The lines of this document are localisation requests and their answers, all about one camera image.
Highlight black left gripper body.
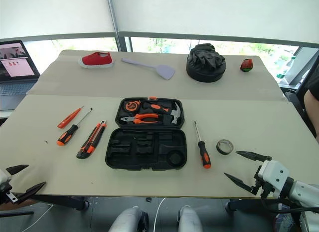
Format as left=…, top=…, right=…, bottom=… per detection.
left=0, top=183, right=19, bottom=206

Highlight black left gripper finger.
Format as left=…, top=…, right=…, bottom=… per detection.
left=5, top=164, right=29, bottom=176
left=14, top=181, right=47, bottom=204

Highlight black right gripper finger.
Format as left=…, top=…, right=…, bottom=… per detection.
left=223, top=172, right=255, bottom=193
left=235, top=150, right=273, bottom=162

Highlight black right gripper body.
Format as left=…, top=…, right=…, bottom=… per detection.
left=250, top=167, right=275, bottom=199

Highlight black electrical tape roll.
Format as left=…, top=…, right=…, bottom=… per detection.
left=216, top=139, right=235, bottom=156

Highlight cross screwdriver black orange handle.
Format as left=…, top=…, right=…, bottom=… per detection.
left=193, top=120, right=212, bottom=170

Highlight orange voltage tester screwdriver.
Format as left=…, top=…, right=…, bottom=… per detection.
left=57, top=105, right=84, bottom=129

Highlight black orange utility knife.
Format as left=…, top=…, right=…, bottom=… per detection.
left=76, top=120, right=108, bottom=160

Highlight black tool case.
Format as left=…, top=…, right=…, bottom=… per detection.
left=105, top=96, right=187, bottom=171

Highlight black table leg with caster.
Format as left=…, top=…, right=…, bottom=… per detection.
left=225, top=199, right=263, bottom=213
left=31, top=194, right=90, bottom=212

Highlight silver rounded robot leg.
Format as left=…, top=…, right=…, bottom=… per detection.
left=107, top=206, right=150, bottom=232
left=177, top=205, right=204, bottom=232

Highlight red green toy strawberry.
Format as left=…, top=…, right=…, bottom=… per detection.
left=240, top=58, right=254, bottom=73

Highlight green labelled plastic bottle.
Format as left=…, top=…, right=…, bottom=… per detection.
left=276, top=55, right=298, bottom=79

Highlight person's black shirt torso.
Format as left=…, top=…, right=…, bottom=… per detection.
left=307, top=74, right=319, bottom=101

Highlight open grey laptop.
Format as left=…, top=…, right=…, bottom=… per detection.
left=0, top=39, right=41, bottom=111

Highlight grey upright panel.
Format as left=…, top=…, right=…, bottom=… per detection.
left=286, top=45, right=319, bottom=86

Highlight black crumpled gloves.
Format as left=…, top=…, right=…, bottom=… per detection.
left=189, top=43, right=226, bottom=69

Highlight lilac silicone spatula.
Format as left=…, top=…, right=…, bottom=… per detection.
left=121, top=57, right=176, bottom=81

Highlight orange black tape measure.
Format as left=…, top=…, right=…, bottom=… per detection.
left=124, top=100, right=142, bottom=113

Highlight red child shoe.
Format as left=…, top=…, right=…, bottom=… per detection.
left=78, top=51, right=115, bottom=69

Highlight white roller blind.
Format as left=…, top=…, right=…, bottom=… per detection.
left=0, top=0, right=118, bottom=43
left=109, top=0, right=319, bottom=45

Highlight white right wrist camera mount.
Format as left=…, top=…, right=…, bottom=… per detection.
left=257, top=160, right=291, bottom=193

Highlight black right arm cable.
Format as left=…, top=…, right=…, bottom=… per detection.
left=260, top=196, right=319, bottom=216

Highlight thin white floor cable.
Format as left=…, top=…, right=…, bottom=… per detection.
left=154, top=197, right=166, bottom=232

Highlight claw hammer black orange handle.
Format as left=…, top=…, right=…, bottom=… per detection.
left=144, top=100, right=182, bottom=126

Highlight orange handled pliers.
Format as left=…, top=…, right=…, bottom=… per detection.
left=121, top=113, right=160, bottom=125

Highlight grey window frame post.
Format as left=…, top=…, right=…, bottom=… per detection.
left=105, top=0, right=133, bottom=52

